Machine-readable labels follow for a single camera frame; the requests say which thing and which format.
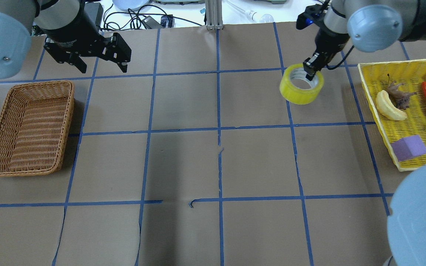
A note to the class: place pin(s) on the light bulb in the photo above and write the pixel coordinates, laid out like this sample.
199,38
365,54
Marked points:
258,17

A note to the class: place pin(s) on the yellow tape roll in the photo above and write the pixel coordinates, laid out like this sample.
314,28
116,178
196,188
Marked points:
296,94

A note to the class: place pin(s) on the brown wicker basket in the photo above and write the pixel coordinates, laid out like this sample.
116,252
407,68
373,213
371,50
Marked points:
34,127

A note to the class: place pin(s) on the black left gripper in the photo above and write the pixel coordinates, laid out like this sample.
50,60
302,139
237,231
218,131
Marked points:
69,34

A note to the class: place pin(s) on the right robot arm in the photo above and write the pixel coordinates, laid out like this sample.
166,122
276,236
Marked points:
374,25

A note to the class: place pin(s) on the purple foam block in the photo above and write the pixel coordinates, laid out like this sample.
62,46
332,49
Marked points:
408,148

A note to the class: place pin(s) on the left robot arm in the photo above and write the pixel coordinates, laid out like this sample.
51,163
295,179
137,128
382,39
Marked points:
70,35

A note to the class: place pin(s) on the black power adapter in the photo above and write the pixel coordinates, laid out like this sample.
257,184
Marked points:
166,21

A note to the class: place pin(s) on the pale toy banana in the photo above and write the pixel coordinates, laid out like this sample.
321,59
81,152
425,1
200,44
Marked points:
385,107

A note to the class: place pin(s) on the aluminium frame post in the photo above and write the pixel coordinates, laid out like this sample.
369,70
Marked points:
214,14

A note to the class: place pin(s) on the yellow plastic basket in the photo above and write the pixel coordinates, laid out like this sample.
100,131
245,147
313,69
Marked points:
405,111

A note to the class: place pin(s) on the light blue plate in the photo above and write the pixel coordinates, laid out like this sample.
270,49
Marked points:
126,5

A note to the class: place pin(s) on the toy lion figure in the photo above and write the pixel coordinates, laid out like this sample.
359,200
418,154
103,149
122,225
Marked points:
401,98

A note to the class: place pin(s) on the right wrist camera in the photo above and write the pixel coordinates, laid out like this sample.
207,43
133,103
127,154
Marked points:
312,15

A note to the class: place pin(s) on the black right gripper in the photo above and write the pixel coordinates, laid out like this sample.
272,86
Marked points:
326,42

